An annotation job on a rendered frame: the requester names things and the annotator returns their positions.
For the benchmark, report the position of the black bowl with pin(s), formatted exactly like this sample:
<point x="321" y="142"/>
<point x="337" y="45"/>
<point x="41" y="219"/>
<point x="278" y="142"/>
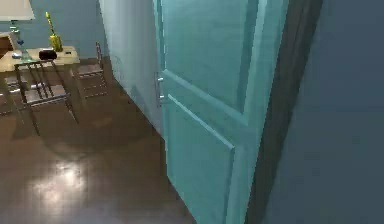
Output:
<point x="47" y="54"/>

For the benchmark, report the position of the teal panelled room door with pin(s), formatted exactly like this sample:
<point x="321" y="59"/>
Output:
<point x="213" y="100"/>

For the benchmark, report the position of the small grey blue object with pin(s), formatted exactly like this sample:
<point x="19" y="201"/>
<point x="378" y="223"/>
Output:
<point x="16" y="55"/>

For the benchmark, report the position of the brown wooden box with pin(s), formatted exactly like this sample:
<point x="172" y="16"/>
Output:
<point x="4" y="45"/>

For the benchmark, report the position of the dark wooden slatted chair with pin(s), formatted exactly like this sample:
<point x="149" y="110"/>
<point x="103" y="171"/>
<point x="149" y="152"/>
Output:
<point x="40" y="90"/>
<point x="93" y="71"/>

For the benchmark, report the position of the pale wooden table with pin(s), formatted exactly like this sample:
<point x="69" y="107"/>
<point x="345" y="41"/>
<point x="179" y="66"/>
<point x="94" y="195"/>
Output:
<point x="66" y="57"/>

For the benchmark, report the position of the yellow green bottle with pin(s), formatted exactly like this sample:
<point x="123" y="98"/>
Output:
<point x="55" y="40"/>

